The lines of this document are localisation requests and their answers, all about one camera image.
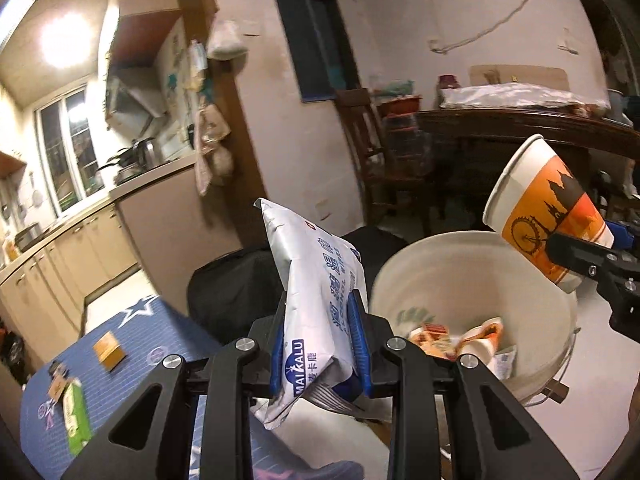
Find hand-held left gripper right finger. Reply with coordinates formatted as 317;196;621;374
349;291;551;480

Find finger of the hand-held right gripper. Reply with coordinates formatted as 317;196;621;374
544;231;640;282
605;221;639;252

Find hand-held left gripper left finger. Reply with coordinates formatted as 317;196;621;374
60;291;291;480

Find orange printed paper cup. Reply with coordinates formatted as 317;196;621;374
482;133;615;295

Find white wet wipe packet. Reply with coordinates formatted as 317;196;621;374
252;197;372;432

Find orange white paper cup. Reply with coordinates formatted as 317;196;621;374
450;316;504;361

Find white plastic bucket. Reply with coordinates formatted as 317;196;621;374
369;230;581;408

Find flat orange cardboard box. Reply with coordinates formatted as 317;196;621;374
407;322;453;358

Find large black bag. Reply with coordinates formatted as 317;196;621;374
187;226;408;346

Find white blue cardboard box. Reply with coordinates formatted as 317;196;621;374
494;346;519;382

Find blue grid tablecloth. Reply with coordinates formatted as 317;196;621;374
20;294;366;480

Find golden cardboard box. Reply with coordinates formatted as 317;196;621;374
92;331;127;372

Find white cloth cover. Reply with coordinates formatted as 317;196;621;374
439;84;612;111

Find dark wooden table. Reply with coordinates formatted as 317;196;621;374
415;109;640;241

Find long green cardboard box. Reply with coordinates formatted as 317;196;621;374
62;379;92;457

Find dark wooden chair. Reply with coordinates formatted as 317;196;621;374
334;87;437;233

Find beige hanging cloth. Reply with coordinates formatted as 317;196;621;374
192;105;235;197

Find beige kitchen cabinets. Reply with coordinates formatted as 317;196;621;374
0;152;242;377

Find red plastic basin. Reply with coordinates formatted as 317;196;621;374
376;95;422;117

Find black pan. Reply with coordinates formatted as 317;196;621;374
96;152;138;175

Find black plastic bag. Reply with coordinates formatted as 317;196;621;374
0;331;27;387

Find black countertop appliance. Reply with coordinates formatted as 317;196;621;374
15;222;44;252

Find metal range hood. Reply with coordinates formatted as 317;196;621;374
104;74;170;132

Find kitchen window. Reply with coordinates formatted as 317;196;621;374
34;87;107;214

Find dark interior window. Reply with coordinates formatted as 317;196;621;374
269;0;362;104

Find hanging white plastic bag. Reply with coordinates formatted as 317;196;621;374
206;20;249;61

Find round ceiling light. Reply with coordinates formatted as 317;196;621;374
39;19;97;70

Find white wall cable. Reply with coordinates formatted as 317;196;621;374
429;0;552;56

